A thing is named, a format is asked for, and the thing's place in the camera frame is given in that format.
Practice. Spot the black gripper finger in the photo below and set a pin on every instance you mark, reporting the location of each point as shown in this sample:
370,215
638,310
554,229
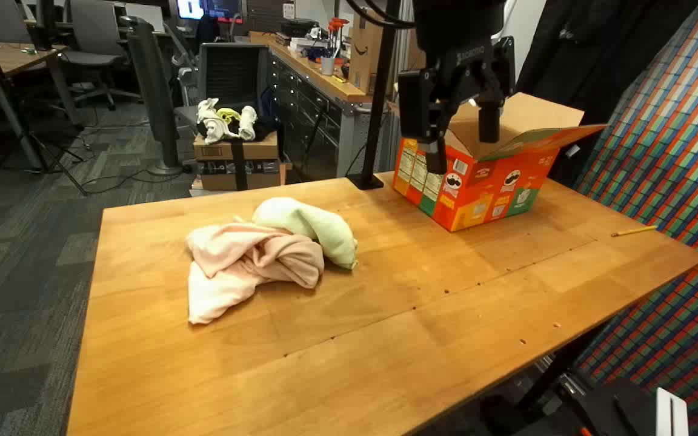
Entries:
434,159
490,121

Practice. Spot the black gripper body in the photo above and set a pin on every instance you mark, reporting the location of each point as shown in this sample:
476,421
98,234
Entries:
467,39

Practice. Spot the light green cloth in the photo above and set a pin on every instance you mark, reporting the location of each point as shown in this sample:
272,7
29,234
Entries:
325,230

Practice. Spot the pink cloth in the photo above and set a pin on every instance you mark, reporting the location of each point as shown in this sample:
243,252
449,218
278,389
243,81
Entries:
236,257

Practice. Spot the orange Pringles cardboard box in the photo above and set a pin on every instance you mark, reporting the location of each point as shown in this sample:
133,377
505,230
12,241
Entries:
479,189

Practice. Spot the Amazon cardboard box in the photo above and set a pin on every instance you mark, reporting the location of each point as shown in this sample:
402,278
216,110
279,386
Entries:
365,50

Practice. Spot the brown cardboard box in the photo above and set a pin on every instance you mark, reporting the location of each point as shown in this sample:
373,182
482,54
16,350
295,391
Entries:
218,151

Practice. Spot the black vertical pole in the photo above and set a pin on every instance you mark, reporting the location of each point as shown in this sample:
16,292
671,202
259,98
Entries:
382,98

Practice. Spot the black curtain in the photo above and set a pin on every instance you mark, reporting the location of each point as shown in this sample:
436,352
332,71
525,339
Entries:
592,50

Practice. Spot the workbench with drawers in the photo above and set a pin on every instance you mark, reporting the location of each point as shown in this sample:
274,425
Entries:
308,98

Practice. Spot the yellow pencil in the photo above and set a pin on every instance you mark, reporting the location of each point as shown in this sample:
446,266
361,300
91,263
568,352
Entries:
634,230

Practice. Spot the colourful patterned backdrop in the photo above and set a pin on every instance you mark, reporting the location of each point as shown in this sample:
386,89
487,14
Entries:
671,161

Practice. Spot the black open cabinet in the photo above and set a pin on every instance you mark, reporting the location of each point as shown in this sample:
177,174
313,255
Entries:
230,76

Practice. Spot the white and yellow bundle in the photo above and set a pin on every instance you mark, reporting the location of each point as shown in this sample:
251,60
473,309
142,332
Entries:
211,121

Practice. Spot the black tower column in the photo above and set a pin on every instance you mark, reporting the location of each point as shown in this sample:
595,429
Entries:
156,98

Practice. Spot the black stand with white plate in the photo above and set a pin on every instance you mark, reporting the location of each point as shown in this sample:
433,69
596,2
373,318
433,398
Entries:
606,412

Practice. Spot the grey office chair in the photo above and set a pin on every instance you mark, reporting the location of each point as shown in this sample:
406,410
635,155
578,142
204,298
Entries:
95,33

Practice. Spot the black tripod stand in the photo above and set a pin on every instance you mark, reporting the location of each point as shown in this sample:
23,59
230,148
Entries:
32,138

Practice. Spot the wooden office desk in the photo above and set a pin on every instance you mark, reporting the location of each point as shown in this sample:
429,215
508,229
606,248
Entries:
0,60

